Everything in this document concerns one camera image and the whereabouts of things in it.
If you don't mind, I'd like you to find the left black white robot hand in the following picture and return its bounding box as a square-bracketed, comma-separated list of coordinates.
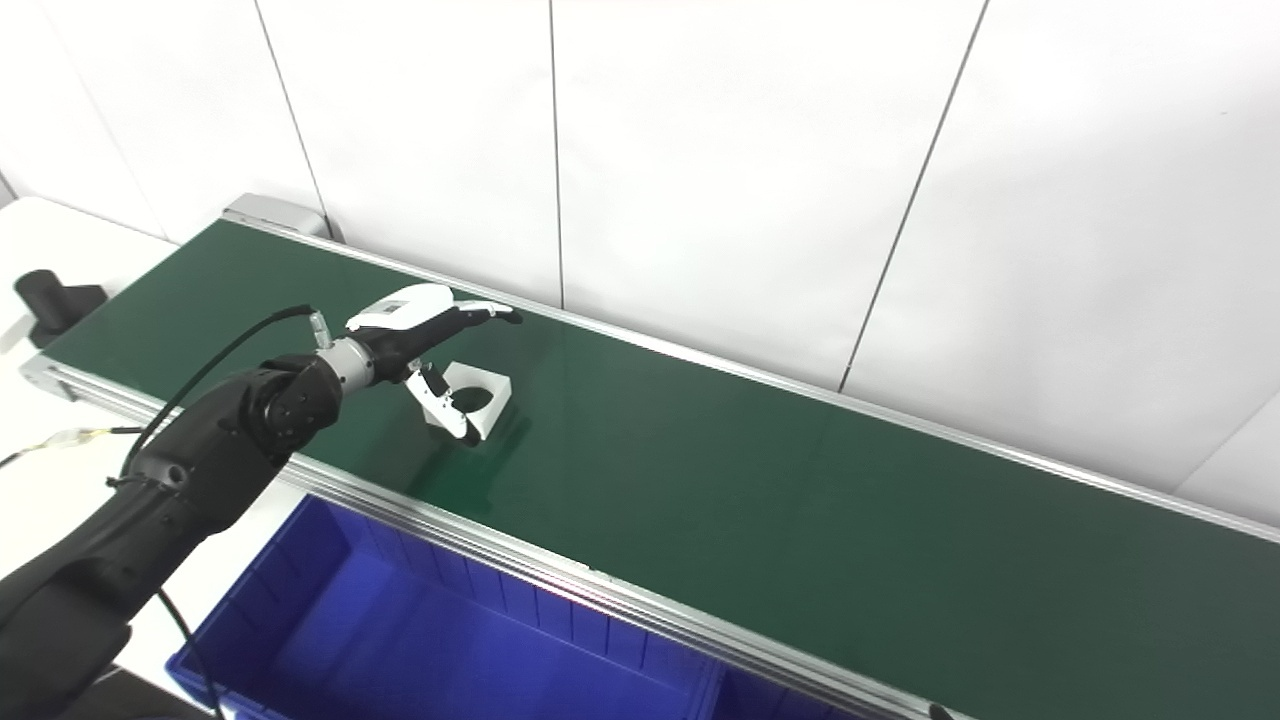
[343, 283, 524, 448]

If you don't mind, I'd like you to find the white square part round hole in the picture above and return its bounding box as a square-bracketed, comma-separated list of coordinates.
[425, 360, 513, 441]

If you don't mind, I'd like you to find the grey conveyor end housing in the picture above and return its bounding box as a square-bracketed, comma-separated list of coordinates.
[222, 193, 346, 244]

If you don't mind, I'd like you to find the blue plastic bin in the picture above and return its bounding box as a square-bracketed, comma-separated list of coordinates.
[715, 665, 861, 720]
[165, 493, 726, 720]

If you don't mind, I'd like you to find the green conveyor belt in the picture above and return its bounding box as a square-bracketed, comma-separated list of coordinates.
[18, 212, 1280, 720]
[42, 220, 1280, 720]

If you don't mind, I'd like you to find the black cylinder block part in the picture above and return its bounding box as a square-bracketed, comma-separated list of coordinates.
[14, 270, 108, 348]

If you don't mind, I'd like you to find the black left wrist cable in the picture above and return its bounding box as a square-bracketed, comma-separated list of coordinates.
[105, 305, 333, 720]

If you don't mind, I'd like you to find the thin cable with yellow tag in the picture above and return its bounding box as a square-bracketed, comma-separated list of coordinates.
[0, 427, 146, 469]

